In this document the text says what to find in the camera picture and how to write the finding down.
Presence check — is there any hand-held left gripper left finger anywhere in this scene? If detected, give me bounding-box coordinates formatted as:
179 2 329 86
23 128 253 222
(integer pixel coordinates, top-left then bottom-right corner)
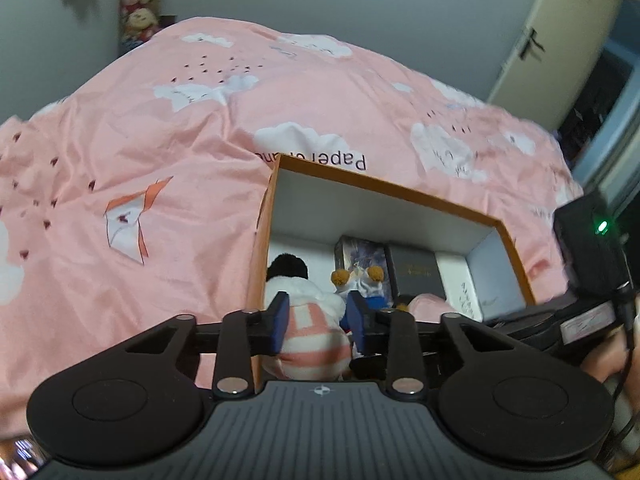
125 294 292 401

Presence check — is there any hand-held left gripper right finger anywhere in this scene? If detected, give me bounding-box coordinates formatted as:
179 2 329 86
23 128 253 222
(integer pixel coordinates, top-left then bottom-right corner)
345 292 506 401

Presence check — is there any pink striped white plush doll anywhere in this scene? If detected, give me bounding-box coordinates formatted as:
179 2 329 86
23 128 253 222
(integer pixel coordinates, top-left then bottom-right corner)
264 253 354 382

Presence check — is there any small blue white figure toy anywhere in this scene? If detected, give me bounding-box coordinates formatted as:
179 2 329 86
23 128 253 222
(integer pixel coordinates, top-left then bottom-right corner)
330 266 395 312

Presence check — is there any dark grey box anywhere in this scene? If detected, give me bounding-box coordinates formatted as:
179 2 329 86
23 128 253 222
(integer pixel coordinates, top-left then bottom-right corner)
384 243 447 302

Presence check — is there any orange cardboard box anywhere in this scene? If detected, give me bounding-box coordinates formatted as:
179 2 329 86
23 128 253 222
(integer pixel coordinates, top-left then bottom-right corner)
247 154 538 392

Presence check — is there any person's right hand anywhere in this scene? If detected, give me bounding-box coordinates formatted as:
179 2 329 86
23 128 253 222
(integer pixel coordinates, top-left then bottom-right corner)
580 296 640 387

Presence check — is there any dark patterned box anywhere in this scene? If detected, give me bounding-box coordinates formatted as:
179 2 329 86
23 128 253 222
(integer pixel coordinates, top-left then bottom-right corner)
333 234 397 297

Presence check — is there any pale pink cloth bundle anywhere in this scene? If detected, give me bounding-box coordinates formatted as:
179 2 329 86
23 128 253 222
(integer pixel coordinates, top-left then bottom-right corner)
406 293 464 324

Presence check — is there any white small box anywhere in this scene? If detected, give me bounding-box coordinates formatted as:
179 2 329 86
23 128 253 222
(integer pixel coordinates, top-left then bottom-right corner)
434 254 485 322

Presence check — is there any pink cloud print blanket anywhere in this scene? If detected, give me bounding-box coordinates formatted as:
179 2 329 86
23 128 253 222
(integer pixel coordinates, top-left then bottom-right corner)
0 16 586 436

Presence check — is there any cream door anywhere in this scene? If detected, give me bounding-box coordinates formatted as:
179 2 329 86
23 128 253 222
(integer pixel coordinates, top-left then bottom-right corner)
486 0 624 132

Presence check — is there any brown-haired plush doll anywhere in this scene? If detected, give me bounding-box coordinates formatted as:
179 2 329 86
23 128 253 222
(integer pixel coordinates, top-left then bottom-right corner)
121 6 162 48

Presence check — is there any white door frame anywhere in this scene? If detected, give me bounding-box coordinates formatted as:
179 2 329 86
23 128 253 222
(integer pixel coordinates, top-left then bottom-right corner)
570 0 640 188

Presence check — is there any black door handle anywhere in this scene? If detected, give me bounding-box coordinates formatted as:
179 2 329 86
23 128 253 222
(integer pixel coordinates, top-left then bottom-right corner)
516 27 547 62

